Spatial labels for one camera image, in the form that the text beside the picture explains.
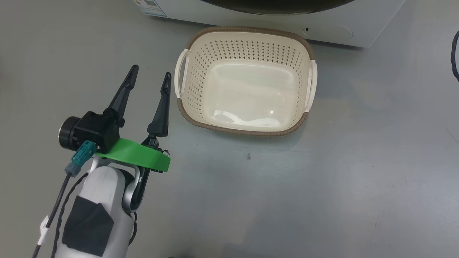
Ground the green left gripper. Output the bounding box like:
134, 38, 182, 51
94, 64, 172, 173

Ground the cream perforated laundry basket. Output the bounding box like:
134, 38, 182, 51
174, 26, 318, 137

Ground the white front-load washing machine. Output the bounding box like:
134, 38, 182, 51
132, 0, 407, 48

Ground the blue energy label sticker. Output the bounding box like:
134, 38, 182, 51
133, 0, 168, 17

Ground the left camera cable teal plug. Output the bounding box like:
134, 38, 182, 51
32, 141, 96, 258

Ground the twisted black left arm cable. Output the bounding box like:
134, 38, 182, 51
52, 172, 89, 258

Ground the thick black floor cable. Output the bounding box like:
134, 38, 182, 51
450, 30, 459, 82

